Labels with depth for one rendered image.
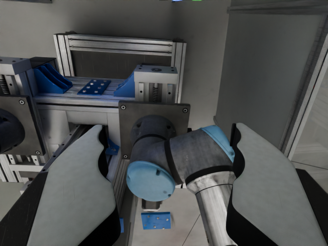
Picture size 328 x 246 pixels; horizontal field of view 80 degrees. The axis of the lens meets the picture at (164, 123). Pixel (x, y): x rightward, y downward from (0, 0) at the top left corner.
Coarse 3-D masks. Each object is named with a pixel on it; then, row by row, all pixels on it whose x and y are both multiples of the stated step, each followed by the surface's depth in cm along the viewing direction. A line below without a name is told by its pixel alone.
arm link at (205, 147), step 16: (208, 128) 46; (176, 144) 46; (192, 144) 44; (208, 144) 43; (224, 144) 42; (176, 160) 44; (192, 160) 43; (208, 160) 42; (224, 160) 42; (192, 176) 42; (208, 176) 40; (224, 176) 40; (192, 192) 44; (208, 192) 40; (224, 192) 39; (208, 208) 39; (224, 208) 38; (208, 224) 38; (224, 224) 36; (208, 240) 38; (224, 240) 35
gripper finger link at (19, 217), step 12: (36, 180) 8; (24, 192) 7; (36, 192) 7; (24, 204) 7; (36, 204) 7; (12, 216) 7; (24, 216) 7; (0, 228) 6; (12, 228) 6; (24, 228) 6; (0, 240) 6; (12, 240) 6; (24, 240) 6
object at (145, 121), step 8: (144, 120) 60; (152, 120) 59; (160, 120) 60; (168, 120) 63; (136, 128) 61; (144, 128) 58; (152, 128) 57; (160, 128) 58; (168, 128) 62; (136, 136) 58; (144, 136) 55; (152, 136) 54; (160, 136) 55; (168, 136) 58; (176, 136) 64
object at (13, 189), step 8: (0, 184) 179; (8, 184) 179; (16, 184) 179; (0, 192) 171; (8, 192) 171; (16, 192) 171; (0, 200) 164; (8, 200) 164; (16, 200) 164; (0, 208) 157; (8, 208) 157; (0, 216) 151
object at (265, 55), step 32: (256, 0) 96; (288, 0) 72; (256, 32) 96; (288, 32) 72; (224, 64) 148; (256, 64) 97; (288, 64) 72; (224, 96) 148; (256, 96) 97; (288, 96) 72; (224, 128) 149; (256, 128) 98
